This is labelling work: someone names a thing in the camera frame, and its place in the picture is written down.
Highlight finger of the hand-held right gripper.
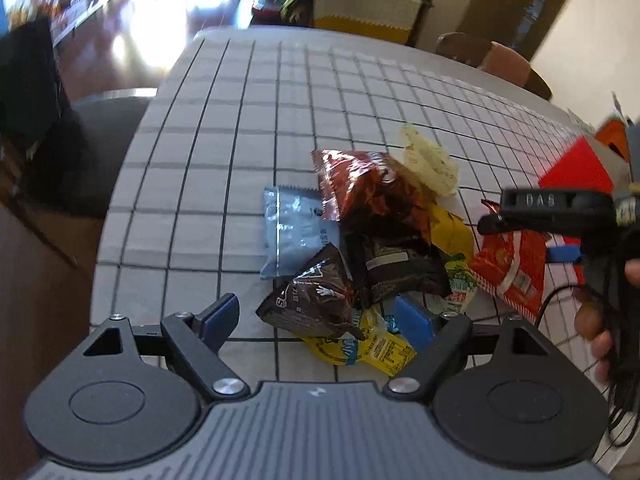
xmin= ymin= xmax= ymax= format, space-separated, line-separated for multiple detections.
xmin=545 ymin=234 xmax=601 ymax=267
xmin=477 ymin=187 xmax=620 ymax=237

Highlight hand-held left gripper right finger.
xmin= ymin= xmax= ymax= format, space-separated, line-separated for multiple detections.
xmin=384 ymin=296 xmax=553 ymax=402

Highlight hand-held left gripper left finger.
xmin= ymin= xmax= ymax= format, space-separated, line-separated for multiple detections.
xmin=80 ymin=294 xmax=251 ymax=402

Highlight cardboard box with red trim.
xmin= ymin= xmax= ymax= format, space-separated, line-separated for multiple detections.
xmin=539 ymin=135 xmax=632 ymax=197

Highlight yellow labelled snack packet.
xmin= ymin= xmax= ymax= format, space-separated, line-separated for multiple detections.
xmin=295 ymin=305 xmax=418 ymax=379

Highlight orange-red snack packet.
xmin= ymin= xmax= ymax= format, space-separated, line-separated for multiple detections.
xmin=467 ymin=200 xmax=549 ymax=322

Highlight black snack packet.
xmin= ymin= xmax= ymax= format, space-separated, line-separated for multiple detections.
xmin=342 ymin=232 xmax=453 ymax=309

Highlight green white snack packet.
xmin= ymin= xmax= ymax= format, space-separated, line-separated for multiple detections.
xmin=425 ymin=255 xmax=482 ymax=319

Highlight dark brown snack packet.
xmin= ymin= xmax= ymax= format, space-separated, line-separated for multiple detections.
xmin=256 ymin=242 xmax=369 ymax=342

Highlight plain yellow snack bag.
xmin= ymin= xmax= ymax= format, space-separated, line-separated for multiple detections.
xmin=427 ymin=202 xmax=476 ymax=267

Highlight light blue snack packet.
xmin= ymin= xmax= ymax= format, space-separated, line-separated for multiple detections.
xmin=260 ymin=186 xmax=344 ymax=281

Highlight pale yellow snack bag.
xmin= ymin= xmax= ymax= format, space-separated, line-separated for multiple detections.
xmin=399 ymin=124 xmax=460 ymax=199

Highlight red-brown snack bag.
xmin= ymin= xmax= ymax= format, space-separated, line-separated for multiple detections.
xmin=311 ymin=149 xmax=434 ymax=242

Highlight person's right hand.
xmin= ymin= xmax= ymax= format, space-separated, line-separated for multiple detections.
xmin=574 ymin=259 xmax=640 ymax=386

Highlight orange green tissue box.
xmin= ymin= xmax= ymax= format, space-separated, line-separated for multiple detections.
xmin=596 ymin=117 xmax=634 ymax=161

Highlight pink cloth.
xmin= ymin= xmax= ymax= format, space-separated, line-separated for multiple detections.
xmin=477 ymin=41 xmax=532 ymax=89

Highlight wooden chair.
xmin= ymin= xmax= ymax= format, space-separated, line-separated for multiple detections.
xmin=435 ymin=32 xmax=554 ymax=102

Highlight grey round chair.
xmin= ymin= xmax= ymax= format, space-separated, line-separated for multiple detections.
xmin=70 ymin=87 xmax=159 ymax=217

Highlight white woven sofa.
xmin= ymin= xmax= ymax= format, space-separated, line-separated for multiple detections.
xmin=312 ymin=0 xmax=424 ymax=47

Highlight black cable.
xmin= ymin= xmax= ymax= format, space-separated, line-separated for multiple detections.
xmin=537 ymin=240 xmax=640 ymax=448

